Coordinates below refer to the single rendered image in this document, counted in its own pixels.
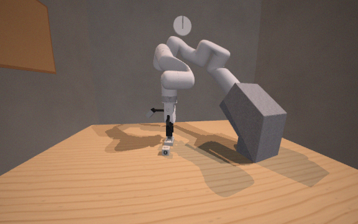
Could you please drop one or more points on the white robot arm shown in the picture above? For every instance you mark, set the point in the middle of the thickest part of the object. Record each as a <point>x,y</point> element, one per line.
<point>178,75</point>

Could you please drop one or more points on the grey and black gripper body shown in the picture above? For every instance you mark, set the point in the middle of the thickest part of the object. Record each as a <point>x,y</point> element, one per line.
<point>169,109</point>

